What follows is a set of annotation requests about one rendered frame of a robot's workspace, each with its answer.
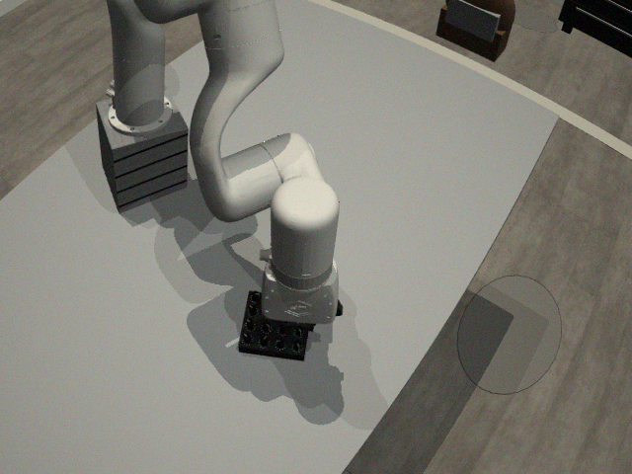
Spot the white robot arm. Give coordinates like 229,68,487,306
106,0,340,290

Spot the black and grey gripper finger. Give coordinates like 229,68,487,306
256,294,293,337
303,299,343,339

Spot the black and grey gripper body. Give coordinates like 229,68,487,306
262,258,339,324

